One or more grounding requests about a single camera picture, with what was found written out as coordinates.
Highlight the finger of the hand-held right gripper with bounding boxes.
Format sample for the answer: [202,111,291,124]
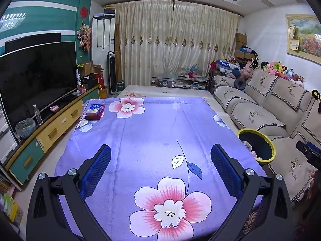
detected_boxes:
[296,141,321,167]

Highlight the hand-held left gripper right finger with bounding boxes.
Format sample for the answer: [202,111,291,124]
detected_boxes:
[211,144,294,241]

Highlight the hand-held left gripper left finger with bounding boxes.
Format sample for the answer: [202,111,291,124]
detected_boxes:
[26,144,112,241]

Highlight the black bin with yellow rim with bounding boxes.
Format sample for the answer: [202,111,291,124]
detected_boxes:
[237,129,276,165]

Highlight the patterned red rug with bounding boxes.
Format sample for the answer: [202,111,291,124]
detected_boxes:
[241,203,261,234]

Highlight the flat red box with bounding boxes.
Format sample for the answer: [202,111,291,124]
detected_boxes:
[85,110,105,120]

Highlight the green and yellow TV cabinet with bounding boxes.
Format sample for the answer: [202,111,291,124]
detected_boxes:
[5,84,101,184]

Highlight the blue card box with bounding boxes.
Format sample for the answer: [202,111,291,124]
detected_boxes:
[86,104,104,117]

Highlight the beige sofa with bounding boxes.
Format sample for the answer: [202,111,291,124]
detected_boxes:
[208,69,321,202]

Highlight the purple floral tablecloth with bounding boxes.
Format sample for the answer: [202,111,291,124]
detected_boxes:
[54,97,269,241]

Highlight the clear water bottle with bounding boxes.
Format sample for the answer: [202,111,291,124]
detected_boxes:
[33,105,44,125]

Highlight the glass bowl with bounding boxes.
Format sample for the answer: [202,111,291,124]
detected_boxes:
[15,118,36,138]

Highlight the dark grey neck pillow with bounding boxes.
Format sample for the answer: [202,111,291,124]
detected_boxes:
[234,77,247,89]

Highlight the bookshelf with books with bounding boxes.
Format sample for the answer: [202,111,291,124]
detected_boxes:
[0,166,24,229]

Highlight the pile of plush toys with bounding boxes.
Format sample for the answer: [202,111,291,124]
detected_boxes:
[241,58,305,88]

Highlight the white plastic drawer unit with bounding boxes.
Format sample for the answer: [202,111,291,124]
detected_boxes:
[0,105,19,165]

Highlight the black tower fan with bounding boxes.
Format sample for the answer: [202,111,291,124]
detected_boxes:
[107,51,118,95]

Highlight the low glass table with clutter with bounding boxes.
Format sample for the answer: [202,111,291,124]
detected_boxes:
[151,73,210,89]

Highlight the open cardboard boxes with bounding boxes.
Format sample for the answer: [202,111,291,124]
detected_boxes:
[78,60,106,86]

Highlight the large curved television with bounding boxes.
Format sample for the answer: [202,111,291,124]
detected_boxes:
[0,41,78,131]

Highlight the blue star print bag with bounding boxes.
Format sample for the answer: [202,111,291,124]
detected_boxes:
[216,60,240,72]

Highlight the framed floral picture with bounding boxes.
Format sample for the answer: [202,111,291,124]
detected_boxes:
[285,14,321,64]

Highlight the brown wooden board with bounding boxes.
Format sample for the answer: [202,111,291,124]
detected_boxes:
[115,24,123,83]

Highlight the hanging flower ornament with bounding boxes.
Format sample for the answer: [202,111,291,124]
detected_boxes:
[76,21,91,52]

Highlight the stack of cardboard boxes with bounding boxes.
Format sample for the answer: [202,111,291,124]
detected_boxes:
[234,33,256,61]

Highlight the white standing air conditioner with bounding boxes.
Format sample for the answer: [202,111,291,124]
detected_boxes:
[91,16,116,91]

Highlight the beige curtain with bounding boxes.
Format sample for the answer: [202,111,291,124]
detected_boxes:
[114,0,240,87]

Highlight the stack of flat boxes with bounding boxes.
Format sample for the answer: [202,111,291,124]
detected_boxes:
[93,5,116,18]

